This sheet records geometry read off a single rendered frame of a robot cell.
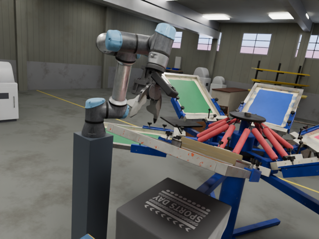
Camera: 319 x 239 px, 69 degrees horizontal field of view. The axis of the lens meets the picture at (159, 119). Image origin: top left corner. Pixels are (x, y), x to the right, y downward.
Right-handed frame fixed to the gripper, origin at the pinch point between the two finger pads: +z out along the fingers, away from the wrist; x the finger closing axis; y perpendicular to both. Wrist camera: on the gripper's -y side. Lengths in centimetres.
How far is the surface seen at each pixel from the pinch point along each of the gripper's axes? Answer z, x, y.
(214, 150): 7, -72, -4
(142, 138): 7.4, -12.3, 7.7
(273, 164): 5, -101, -34
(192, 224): 43, -45, -13
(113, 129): 8.3, -12.2, 25.0
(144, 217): 47, -33, 8
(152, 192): 41, -52, 18
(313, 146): -16, -168, -53
